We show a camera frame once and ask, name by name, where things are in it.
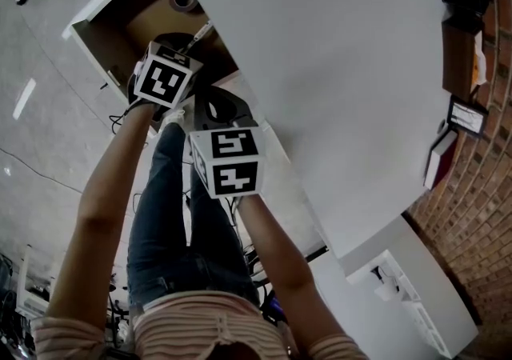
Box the dark red book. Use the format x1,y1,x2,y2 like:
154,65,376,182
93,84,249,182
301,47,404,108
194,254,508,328
422,130,459,191

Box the brown file box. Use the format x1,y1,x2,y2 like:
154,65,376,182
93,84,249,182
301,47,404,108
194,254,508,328
441,14,490,98

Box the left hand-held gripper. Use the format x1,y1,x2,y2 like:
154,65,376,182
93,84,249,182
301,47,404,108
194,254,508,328
126,31,206,120

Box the white cubby shelf unit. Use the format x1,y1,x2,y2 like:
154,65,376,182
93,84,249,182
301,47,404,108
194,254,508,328
345,249,450,356

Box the long white cabinet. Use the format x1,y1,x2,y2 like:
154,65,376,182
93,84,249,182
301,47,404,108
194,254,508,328
308,214,480,360

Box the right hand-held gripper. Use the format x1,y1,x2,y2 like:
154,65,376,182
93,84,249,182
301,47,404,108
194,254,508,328
187,85,266,200

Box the white desk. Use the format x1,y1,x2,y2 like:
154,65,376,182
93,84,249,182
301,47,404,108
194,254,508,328
166,0,458,260

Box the orange and white papers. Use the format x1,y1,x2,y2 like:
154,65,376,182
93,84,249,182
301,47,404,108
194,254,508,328
470,35,488,86

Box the black and white marker pen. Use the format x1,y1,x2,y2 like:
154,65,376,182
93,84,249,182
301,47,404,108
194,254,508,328
185,19,214,52

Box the person's blue jeans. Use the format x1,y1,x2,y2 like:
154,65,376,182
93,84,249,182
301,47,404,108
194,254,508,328
126,122,262,312

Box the person's left forearm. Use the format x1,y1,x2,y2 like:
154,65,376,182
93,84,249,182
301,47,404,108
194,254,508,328
42,102,158,326

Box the person's right forearm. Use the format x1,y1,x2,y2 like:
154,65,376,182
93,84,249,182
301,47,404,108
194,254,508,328
236,193,349,346

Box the white drawer with brown inside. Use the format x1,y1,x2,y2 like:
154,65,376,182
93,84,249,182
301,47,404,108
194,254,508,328
69,0,242,112

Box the black framed picture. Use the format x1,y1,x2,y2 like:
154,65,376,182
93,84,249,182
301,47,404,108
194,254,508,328
446,94,490,140

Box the person's striped shirt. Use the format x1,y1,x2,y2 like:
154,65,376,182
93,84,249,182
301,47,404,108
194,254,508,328
30,291,370,360

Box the person's left white shoe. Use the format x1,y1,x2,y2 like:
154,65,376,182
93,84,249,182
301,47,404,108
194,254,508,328
164,109,186,126

